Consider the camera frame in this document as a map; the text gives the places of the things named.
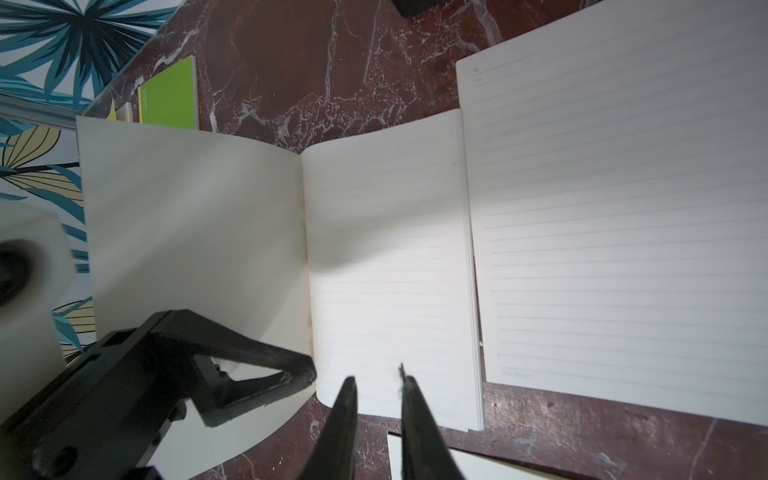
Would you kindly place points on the open lined notebook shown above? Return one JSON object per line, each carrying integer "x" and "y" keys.
{"x": 472, "y": 466}
{"x": 617, "y": 167}

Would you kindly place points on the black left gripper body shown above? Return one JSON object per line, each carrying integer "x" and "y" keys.
{"x": 102, "y": 418}

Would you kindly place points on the open lined notebook front right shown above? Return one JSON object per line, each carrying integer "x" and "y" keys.
{"x": 472, "y": 466}

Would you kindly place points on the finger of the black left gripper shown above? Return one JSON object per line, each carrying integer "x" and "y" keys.
{"x": 223, "y": 373}

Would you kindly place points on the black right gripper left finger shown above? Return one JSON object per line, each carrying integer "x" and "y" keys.
{"x": 333, "y": 454}

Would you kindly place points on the green cover notebook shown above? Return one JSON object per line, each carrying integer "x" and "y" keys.
{"x": 170, "y": 98}

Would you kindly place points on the orange cover notebook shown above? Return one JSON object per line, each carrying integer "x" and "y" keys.
{"x": 356, "y": 251}

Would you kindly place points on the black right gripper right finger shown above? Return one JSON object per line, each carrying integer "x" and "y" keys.
{"x": 425, "y": 454}

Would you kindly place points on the open lined notebook back right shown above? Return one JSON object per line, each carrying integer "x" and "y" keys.
{"x": 617, "y": 167}

